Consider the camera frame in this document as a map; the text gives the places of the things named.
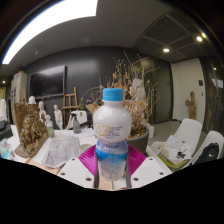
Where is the bluish plastic bag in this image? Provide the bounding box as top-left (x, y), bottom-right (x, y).
top-left (0, 138), bottom-right (16, 160)

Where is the golden lion relief sculpture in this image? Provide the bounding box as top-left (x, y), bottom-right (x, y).
top-left (13, 103), bottom-right (50, 159)

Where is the white plaster statuette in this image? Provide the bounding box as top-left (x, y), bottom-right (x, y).
top-left (53, 104), bottom-right (64, 130)

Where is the printed paper sheet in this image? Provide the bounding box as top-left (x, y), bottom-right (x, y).
top-left (41, 134), bottom-right (82, 169)

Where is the black wall screen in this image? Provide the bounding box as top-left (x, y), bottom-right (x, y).
top-left (29, 64), bottom-right (67, 100)

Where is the wooden figure sculpture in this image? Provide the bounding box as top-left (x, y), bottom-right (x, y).
top-left (185, 90), bottom-right (198, 121)

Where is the black flat device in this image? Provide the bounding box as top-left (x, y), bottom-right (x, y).
top-left (0, 119), bottom-right (14, 141)

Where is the brown cardboard box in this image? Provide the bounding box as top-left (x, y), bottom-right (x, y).
top-left (84, 101), bottom-right (101, 116)

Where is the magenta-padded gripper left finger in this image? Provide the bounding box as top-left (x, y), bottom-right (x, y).
top-left (56, 144), bottom-right (100, 190)

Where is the tall white plaster statue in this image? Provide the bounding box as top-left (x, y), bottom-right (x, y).
top-left (129, 78), bottom-right (148, 108)

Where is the white cabinet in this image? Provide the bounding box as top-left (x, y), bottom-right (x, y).
top-left (9, 71), bottom-right (29, 114)

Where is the white pedestal block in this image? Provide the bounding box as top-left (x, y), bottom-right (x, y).
top-left (146, 123), bottom-right (155, 139)

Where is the white blue-capped drink bottle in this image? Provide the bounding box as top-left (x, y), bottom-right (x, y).
top-left (92, 87), bottom-right (133, 182)

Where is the grey pot with dried plant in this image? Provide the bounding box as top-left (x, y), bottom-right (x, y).
top-left (98, 51), bottom-right (161, 156)

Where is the wooden easel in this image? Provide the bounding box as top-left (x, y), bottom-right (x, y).
top-left (62, 86), bottom-right (80, 128)

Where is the green spray bottle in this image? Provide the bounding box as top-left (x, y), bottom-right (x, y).
top-left (46, 119), bottom-right (55, 138)

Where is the long ceiling light panel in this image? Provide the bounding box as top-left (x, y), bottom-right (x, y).
top-left (1, 0), bottom-right (99, 65)

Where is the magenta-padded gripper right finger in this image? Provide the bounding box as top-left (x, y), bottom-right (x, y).
top-left (124, 144), bottom-right (173, 190)

